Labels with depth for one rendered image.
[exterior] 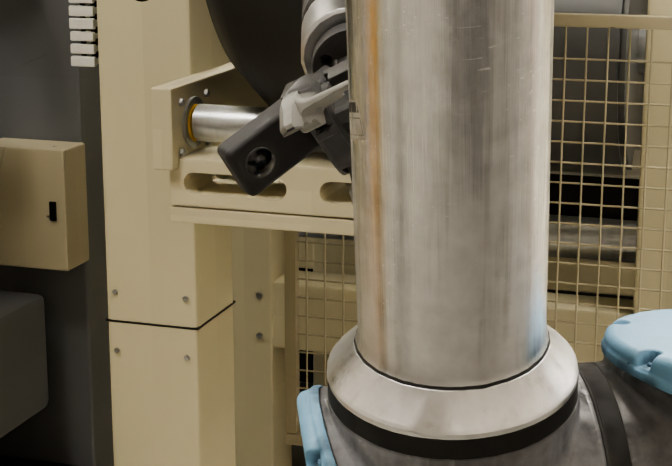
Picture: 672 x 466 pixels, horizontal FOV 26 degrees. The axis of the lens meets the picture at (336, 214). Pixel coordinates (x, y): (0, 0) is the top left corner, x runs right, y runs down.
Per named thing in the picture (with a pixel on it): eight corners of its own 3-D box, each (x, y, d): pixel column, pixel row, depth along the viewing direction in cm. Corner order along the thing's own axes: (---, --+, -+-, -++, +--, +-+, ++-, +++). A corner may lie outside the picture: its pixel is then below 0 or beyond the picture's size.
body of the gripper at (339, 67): (393, 71, 105) (387, -5, 115) (291, 122, 108) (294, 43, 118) (442, 148, 109) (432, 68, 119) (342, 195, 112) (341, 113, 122)
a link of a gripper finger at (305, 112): (331, 59, 98) (368, 65, 107) (256, 97, 100) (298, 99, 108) (350, 101, 98) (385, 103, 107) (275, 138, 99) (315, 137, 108)
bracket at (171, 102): (151, 170, 172) (149, 87, 169) (269, 117, 208) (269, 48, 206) (177, 171, 171) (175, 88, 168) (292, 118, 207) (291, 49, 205)
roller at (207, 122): (182, 143, 174) (181, 106, 173) (197, 137, 178) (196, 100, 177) (469, 161, 163) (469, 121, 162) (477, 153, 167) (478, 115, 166)
